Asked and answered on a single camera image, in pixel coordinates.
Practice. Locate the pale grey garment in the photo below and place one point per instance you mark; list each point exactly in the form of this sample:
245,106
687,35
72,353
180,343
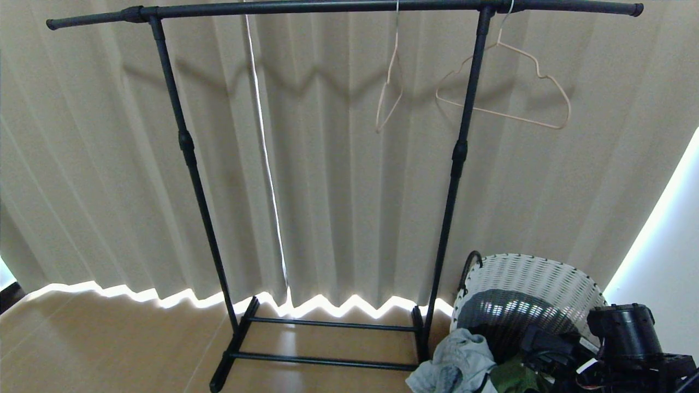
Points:
458,355

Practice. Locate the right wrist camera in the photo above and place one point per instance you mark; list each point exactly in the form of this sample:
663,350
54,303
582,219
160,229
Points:
546,339

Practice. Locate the pink clothes hanger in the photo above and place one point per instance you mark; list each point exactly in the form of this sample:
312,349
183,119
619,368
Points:
499,113
397,27

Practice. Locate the white laundry basket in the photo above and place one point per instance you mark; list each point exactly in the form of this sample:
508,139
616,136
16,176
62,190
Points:
524,273

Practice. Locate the green long-sleeved shirt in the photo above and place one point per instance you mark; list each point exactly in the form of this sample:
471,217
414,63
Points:
510,377

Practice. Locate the black clothes rack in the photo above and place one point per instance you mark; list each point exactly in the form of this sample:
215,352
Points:
327,7

